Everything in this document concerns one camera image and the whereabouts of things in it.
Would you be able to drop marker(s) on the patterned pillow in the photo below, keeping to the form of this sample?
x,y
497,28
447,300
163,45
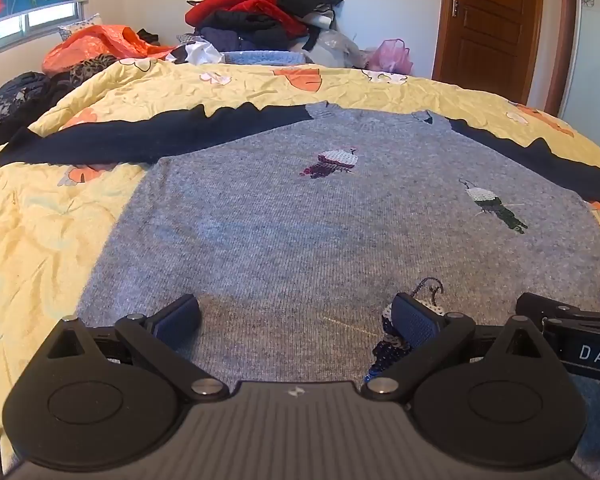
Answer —
x,y
80,26

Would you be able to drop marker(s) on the brown wooden door frame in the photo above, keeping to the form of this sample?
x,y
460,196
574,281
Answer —
x,y
562,35

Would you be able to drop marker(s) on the brown wooden door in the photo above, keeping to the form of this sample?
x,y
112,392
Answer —
x,y
490,25

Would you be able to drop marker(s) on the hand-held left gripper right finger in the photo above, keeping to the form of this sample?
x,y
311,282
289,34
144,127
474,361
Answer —
x,y
415,320

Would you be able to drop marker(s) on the yellow carrot print quilt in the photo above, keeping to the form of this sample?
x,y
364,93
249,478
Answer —
x,y
55,235

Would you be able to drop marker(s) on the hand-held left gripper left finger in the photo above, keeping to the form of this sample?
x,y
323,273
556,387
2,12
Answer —
x,y
180,317

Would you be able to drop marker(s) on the clear plastic bag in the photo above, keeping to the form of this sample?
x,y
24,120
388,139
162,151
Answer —
x,y
337,47

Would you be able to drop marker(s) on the dark patterned clothes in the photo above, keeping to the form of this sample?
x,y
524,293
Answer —
x,y
15,95

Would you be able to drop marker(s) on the orange garment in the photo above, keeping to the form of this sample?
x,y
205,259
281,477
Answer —
x,y
95,45

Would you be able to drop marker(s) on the folded blue blanket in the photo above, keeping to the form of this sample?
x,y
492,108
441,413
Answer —
x,y
262,57

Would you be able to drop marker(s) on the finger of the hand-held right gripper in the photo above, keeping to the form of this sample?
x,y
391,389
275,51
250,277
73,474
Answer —
x,y
545,307

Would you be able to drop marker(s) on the silver white plastic bag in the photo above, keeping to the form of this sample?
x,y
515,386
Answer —
x,y
197,52

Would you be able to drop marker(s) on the grey sweater with navy sleeves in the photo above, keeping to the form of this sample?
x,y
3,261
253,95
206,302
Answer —
x,y
290,240

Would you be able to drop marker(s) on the pile of mixed clothes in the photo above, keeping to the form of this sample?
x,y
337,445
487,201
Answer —
x,y
240,7

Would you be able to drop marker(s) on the window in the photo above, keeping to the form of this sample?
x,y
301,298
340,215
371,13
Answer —
x,y
45,17

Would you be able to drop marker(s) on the pink plastic bag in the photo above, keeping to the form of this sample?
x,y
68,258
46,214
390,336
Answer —
x,y
390,55

